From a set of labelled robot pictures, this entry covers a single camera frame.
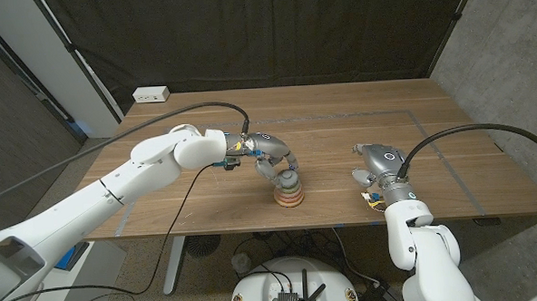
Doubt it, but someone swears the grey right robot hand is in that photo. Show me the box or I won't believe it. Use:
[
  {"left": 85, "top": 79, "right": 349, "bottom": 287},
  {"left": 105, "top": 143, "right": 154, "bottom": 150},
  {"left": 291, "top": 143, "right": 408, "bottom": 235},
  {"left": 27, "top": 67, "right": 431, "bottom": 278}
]
[{"left": 350, "top": 141, "right": 420, "bottom": 209}]

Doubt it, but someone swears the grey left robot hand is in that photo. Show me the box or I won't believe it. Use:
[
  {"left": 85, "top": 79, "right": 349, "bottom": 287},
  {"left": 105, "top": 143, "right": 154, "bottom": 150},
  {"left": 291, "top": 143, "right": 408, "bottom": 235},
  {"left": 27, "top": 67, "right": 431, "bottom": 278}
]
[{"left": 222, "top": 131, "right": 300, "bottom": 192}]

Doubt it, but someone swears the small dark grey ring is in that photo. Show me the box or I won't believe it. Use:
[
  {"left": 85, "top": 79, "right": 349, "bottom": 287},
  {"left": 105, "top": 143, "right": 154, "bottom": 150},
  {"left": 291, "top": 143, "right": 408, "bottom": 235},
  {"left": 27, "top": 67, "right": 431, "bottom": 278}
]
[{"left": 276, "top": 169, "right": 301, "bottom": 191}]

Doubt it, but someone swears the coral red ring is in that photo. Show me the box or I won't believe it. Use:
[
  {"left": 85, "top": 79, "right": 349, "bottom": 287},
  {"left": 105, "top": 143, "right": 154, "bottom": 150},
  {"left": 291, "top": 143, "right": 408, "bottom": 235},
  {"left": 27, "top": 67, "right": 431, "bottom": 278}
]
[{"left": 273, "top": 194, "right": 307, "bottom": 207}]

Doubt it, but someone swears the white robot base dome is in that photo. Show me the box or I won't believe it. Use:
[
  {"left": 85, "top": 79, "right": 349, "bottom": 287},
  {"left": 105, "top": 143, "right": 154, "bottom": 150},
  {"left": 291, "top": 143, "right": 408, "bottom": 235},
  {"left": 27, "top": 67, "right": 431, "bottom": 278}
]
[{"left": 226, "top": 253, "right": 361, "bottom": 301}]

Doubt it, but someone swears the black backdrop curtain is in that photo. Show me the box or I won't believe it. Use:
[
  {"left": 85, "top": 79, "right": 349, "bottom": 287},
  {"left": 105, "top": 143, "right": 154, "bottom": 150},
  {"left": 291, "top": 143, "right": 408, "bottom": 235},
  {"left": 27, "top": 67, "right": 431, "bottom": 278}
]
[{"left": 42, "top": 0, "right": 483, "bottom": 119}]

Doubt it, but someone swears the black round floor fan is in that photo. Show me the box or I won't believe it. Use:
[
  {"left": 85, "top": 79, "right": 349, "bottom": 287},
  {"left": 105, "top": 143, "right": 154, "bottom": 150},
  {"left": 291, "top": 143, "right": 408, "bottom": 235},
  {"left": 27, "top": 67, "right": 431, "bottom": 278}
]
[{"left": 184, "top": 233, "right": 222, "bottom": 258}]

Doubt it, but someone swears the grey round floor object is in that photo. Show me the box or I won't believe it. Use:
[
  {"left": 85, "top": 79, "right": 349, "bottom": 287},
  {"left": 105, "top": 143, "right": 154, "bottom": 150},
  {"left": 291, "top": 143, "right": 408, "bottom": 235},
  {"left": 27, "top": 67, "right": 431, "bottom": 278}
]
[{"left": 230, "top": 252, "right": 253, "bottom": 275}]

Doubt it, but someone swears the white power strip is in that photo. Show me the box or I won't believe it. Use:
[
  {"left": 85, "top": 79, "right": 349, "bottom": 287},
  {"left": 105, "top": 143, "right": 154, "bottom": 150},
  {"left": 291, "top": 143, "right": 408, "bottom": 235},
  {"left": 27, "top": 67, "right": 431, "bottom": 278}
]
[{"left": 132, "top": 85, "right": 171, "bottom": 104}]

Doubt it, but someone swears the black power adapter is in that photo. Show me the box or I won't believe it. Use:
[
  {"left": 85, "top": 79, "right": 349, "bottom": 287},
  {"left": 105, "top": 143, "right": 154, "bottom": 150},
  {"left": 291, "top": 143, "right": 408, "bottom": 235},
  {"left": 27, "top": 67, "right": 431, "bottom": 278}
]
[{"left": 359, "top": 280, "right": 403, "bottom": 301}]

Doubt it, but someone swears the white table leg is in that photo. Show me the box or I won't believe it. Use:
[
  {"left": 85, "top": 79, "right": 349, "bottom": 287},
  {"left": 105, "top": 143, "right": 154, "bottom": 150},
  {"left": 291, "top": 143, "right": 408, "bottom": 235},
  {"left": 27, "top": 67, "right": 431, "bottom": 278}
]
[{"left": 160, "top": 235, "right": 190, "bottom": 296}]

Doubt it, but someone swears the black backdrop stand pole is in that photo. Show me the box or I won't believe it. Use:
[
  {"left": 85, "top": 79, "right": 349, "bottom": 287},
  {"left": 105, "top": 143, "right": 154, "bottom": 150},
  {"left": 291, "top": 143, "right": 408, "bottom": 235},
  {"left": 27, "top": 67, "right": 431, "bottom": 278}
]
[
  {"left": 423, "top": 0, "right": 484, "bottom": 79},
  {"left": 32, "top": 0, "right": 124, "bottom": 128}
]

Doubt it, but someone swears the radio box with black antennas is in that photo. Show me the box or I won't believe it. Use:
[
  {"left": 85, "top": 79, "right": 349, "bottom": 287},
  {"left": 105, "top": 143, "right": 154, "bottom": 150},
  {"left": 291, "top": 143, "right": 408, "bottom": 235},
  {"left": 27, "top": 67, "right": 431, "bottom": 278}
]
[{"left": 276, "top": 267, "right": 328, "bottom": 301}]

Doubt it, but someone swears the blue foot pedal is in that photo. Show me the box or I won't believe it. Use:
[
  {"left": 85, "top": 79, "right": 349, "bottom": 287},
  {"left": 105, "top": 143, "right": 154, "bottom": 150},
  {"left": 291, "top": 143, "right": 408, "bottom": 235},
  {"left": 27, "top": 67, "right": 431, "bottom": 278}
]
[{"left": 53, "top": 242, "right": 93, "bottom": 272}]

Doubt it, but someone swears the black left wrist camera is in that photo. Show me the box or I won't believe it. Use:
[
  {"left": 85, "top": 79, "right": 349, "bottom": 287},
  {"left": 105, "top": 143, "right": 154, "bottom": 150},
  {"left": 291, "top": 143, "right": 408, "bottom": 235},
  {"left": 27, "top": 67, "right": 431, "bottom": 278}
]
[{"left": 222, "top": 155, "right": 243, "bottom": 171}]

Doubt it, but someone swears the large orange base ring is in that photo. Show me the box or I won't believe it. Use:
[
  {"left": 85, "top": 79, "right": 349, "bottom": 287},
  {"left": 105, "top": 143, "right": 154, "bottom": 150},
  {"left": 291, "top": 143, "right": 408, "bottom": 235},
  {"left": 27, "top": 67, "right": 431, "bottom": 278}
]
[{"left": 274, "top": 199, "right": 306, "bottom": 210}]

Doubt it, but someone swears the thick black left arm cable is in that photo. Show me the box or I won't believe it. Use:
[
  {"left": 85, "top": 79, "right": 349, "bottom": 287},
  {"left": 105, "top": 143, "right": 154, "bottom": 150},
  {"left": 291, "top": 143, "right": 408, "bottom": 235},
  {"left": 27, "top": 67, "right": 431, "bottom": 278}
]
[{"left": 0, "top": 100, "right": 254, "bottom": 208}]

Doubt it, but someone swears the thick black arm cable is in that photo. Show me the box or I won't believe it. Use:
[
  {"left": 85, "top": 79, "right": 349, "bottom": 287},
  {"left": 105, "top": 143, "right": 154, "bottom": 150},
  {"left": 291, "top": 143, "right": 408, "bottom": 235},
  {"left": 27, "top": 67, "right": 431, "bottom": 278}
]
[
  {"left": 394, "top": 121, "right": 537, "bottom": 180},
  {"left": 0, "top": 100, "right": 254, "bottom": 208}
]

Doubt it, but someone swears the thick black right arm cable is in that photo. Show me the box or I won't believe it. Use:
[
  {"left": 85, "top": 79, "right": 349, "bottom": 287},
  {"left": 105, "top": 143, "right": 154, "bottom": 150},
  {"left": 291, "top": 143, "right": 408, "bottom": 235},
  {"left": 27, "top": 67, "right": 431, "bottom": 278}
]
[{"left": 394, "top": 121, "right": 537, "bottom": 180}]

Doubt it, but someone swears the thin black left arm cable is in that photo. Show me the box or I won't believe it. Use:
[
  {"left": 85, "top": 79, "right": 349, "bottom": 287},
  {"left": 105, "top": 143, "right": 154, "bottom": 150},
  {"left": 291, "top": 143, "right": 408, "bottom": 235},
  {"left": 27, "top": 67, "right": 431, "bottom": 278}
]
[{"left": 0, "top": 163, "right": 221, "bottom": 301}]

